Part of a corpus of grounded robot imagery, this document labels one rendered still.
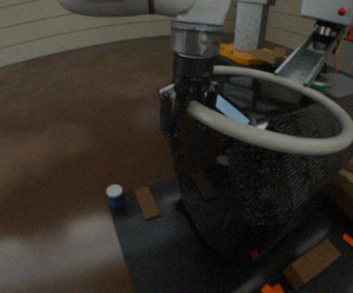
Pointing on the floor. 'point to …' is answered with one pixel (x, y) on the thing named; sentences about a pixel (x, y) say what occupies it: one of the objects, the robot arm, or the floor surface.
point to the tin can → (116, 196)
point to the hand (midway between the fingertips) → (185, 144)
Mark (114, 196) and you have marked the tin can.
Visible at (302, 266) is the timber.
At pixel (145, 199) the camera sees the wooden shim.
